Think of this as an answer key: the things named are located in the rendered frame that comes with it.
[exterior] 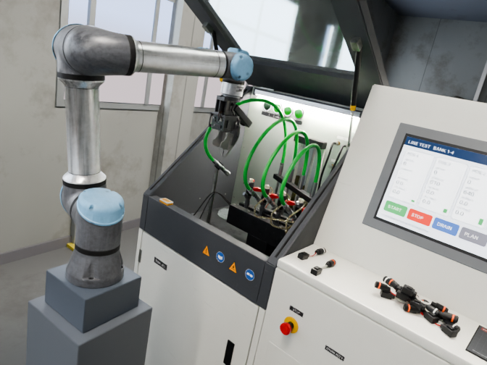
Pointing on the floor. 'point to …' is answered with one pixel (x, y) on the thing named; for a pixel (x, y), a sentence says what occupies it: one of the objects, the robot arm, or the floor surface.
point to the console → (374, 249)
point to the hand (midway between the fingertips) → (225, 153)
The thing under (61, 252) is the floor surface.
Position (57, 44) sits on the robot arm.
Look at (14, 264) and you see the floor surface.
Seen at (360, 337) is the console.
